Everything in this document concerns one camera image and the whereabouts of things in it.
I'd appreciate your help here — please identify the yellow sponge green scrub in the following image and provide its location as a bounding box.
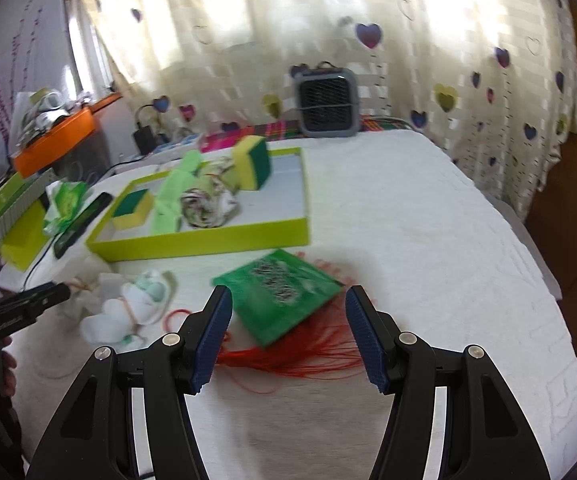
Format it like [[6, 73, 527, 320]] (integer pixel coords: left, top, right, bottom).
[[232, 135, 272, 192], [111, 188, 155, 231]]

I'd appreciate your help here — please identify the red rubber band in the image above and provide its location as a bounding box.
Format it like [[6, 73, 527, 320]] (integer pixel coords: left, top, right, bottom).
[[165, 308, 192, 331]]

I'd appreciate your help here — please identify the black power adapter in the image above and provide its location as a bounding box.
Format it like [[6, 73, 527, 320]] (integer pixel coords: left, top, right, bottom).
[[135, 127, 155, 155]]

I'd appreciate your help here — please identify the striped green lidded box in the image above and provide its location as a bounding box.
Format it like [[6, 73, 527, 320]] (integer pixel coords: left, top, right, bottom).
[[0, 167, 59, 241]]

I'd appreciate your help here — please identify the orange bin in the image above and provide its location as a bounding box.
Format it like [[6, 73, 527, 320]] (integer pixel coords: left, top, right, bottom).
[[11, 107, 94, 178]]

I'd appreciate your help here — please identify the window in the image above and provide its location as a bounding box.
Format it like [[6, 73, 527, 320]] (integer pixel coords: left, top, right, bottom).
[[61, 0, 119, 106]]

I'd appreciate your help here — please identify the plaid cloth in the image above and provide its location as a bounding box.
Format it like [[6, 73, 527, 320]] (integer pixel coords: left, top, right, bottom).
[[201, 115, 414, 153]]

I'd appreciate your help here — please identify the lime green shallow box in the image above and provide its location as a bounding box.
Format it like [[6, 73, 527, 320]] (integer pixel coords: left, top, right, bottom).
[[85, 147, 311, 262]]

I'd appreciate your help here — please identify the heart print curtain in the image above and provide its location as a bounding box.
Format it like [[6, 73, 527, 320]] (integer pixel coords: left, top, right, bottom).
[[73, 0, 577, 221]]

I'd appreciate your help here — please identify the small lime green box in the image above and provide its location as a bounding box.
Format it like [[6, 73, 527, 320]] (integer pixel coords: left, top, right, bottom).
[[0, 202, 52, 273]]

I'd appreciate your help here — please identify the white socks bundle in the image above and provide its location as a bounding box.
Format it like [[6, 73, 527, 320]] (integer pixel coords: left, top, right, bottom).
[[71, 270, 176, 353]]

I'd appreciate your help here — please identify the red knot tassel ornament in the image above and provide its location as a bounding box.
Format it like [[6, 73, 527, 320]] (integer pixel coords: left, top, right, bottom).
[[216, 257, 369, 393]]

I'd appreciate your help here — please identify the green white tissue pack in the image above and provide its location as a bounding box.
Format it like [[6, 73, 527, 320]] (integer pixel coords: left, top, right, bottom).
[[43, 180, 89, 236]]

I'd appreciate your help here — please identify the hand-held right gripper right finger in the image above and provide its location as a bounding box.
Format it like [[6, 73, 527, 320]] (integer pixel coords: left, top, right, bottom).
[[345, 285, 551, 480]]

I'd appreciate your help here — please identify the pile of white packaging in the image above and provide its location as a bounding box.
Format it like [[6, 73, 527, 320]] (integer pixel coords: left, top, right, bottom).
[[16, 89, 92, 148]]

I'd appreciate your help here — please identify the light green cloth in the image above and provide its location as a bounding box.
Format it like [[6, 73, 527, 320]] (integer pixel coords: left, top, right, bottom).
[[149, 151, 204, 235]]

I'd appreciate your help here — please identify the small grey heater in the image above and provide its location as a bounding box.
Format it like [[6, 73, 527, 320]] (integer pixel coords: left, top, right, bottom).
[[294, 62, 360, 138]]

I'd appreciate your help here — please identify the green printed packet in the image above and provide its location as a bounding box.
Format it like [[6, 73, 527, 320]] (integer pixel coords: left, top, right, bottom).
[[212, 249, 345, 347]]

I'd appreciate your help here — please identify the black phone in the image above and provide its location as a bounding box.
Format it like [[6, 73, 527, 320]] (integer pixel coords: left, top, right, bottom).
[[53, 192, 112, 258]]

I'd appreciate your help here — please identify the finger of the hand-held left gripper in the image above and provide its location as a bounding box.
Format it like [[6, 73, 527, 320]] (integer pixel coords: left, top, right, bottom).
[[0, 281, 72, 318]]

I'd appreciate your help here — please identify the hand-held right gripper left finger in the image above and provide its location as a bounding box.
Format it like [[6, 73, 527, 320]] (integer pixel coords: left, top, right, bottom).
[[27, 285, 233, 480]]

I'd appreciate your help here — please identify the green patterned cloth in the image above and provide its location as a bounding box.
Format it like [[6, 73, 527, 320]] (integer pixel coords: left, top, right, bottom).
[[179, 157, 244, 230]]

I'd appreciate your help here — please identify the white power strip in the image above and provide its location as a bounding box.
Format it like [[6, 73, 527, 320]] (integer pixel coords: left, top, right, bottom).
[[156, 132, 204, 153]]

